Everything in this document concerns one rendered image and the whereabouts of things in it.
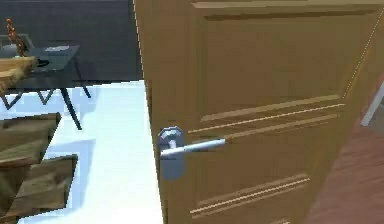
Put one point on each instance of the brown wooden room door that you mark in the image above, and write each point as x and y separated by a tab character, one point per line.
266	66

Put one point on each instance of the dark grey side table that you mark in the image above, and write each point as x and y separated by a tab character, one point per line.
60	63

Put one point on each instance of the grey flat book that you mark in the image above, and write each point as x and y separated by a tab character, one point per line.
57	49

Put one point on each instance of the brown wooden chair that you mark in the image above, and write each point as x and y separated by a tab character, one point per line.
26	136
43	186

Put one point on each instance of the brown wooden table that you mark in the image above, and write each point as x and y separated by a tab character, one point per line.
13	68

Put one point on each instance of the orange dried branch plant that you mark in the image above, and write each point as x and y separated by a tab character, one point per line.
15	36

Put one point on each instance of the white door frame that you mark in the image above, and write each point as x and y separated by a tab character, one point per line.
373	106

